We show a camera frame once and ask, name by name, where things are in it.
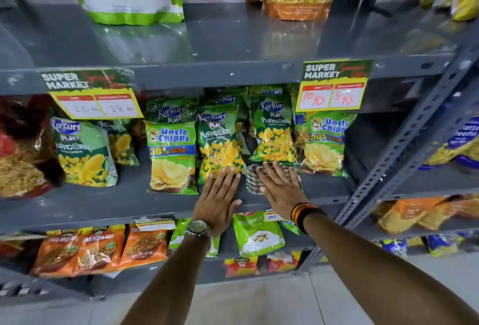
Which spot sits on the person's right hand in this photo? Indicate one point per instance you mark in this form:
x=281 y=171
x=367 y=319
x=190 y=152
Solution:
x=284 y=192

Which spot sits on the person's left hand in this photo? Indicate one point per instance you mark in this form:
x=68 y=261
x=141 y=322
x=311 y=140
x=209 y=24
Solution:
x=215 y=205

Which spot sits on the person's left middle finger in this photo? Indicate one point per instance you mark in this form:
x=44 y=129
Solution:
x=228 y=179

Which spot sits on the person's left thumb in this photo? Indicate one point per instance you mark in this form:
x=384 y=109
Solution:
x=235 y=209

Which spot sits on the person's right middle finger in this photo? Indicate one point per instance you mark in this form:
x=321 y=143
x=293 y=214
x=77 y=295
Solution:
x=272 y=171

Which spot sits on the person's right little finger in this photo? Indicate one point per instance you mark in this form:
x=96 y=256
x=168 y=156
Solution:
x=294 y=177

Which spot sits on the person's right thumb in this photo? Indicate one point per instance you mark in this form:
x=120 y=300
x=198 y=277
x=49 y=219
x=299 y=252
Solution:
x=266 y=194

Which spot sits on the person's left little finger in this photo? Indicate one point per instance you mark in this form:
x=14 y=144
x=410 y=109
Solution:
x=208 y=184

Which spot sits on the checkered cleaning cloth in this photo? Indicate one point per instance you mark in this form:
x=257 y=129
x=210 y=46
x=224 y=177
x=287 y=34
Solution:
x=254 y=181

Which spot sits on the person's left forearm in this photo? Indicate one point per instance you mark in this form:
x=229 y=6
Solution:
x=168 y=283

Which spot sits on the person's right forearm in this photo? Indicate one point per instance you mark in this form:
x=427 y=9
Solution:
x=374 y=280

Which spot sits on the small white price tag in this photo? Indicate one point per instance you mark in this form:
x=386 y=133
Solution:
x=154 y=223
x=273 y=216

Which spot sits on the small green and white pouch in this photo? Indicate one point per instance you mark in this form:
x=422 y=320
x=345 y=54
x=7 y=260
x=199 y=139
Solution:
x=179 y=235
x=258 y=233
x=291 y=227

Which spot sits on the orange and black wristbands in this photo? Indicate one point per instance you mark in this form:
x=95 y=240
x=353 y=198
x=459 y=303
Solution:
x=302 y=212

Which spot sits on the silver wristwatch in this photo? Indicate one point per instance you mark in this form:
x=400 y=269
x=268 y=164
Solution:
x=197 y=228

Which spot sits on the row of green puffed-corn packets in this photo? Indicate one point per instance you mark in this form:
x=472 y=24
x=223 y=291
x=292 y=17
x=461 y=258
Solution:
x=219 y=138

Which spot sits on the green and yellow chips packet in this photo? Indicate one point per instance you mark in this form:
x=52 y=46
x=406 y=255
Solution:
x=172 y=156
x=325 y=141

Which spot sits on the red and yellow snack packet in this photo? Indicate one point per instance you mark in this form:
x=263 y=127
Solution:
x=241 y=267
x=282 y=261

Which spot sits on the green and yellow price label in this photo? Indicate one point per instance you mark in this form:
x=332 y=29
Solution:
x=331 y=85
x=93 y=93

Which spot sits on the orange and yellow snack packet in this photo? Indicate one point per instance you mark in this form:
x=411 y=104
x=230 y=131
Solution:
x=404 y=214
x=438 y=214
x=467 y=205

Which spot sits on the small blue and yellow packet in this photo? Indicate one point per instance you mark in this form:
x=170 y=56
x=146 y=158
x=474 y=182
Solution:
x=441 y=244
x=393 y=246

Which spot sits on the grey metal shelf rack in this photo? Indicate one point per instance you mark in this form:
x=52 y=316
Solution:
x=423 y=184
x=224 y=40

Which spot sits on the blue and yellow snack packet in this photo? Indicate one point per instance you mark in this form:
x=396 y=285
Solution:
x=458 y=145

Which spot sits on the red fried-noodle snack packet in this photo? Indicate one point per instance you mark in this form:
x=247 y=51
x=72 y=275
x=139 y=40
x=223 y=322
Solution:
x=22 y=156

